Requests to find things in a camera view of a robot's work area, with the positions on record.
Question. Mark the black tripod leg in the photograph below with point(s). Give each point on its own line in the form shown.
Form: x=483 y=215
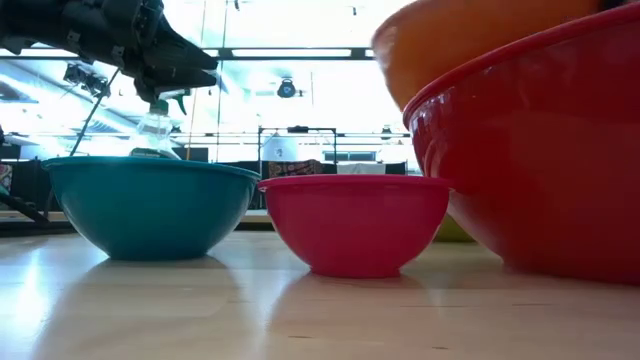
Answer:
x=92 y=115

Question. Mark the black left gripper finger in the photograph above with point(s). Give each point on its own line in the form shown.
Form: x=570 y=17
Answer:
x=185 y=50
x=170 y=85

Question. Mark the orange plastic bowl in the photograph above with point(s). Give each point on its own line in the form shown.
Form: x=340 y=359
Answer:
x=450 y=45

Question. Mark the yellow-green plastic bowl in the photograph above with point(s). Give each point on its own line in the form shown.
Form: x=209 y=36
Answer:
x=452 y=232

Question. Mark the pink plastic bowl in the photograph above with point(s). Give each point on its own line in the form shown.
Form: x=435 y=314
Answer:
x=355 y=225

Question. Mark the red plastic bowl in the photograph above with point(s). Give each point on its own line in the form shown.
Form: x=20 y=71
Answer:
x=540 y=160

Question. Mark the black round hanging lamp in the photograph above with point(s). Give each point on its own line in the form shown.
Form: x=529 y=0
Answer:
x=286 y=88

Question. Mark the clear spray bottle green trigger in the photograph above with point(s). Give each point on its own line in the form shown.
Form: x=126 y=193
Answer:
x=155 y=132

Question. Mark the teal plastic bowl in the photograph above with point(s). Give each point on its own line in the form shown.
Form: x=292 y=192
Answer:
x=150 y=207

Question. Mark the patterned cloth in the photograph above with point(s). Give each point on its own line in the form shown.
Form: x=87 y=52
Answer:
x=295 y=168

